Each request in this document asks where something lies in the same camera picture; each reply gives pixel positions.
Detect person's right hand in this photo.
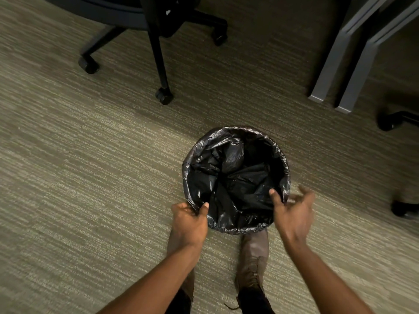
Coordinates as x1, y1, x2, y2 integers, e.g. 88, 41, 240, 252
268, 184, 317, 249

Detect black plastic trash bag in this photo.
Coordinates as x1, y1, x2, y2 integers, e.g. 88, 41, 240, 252
182, 126, 291, 235

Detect person's left forearm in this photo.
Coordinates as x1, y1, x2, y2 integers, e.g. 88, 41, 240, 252
96, 241, 205, 314

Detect person's right forearm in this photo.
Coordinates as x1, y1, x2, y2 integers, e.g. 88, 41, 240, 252
282, 238, 375, 314

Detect grey metal desk leg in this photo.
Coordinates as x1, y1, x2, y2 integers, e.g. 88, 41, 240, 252
308, 0, 395, 104
335, 0, 419, 115

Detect person's left hand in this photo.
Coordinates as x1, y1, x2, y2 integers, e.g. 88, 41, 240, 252
170, 202, 210, 250

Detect black chair base with casters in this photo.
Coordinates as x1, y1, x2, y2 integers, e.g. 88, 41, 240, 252
376, 110, 419, 220

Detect black trousers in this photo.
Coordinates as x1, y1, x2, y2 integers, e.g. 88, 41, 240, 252
173, 287, 276, 314

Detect brown leather right boot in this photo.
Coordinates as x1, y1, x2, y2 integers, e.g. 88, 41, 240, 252
234, 230, 272, 314

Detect black office chair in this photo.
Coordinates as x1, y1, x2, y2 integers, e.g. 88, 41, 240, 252
42, 0, 229, 106

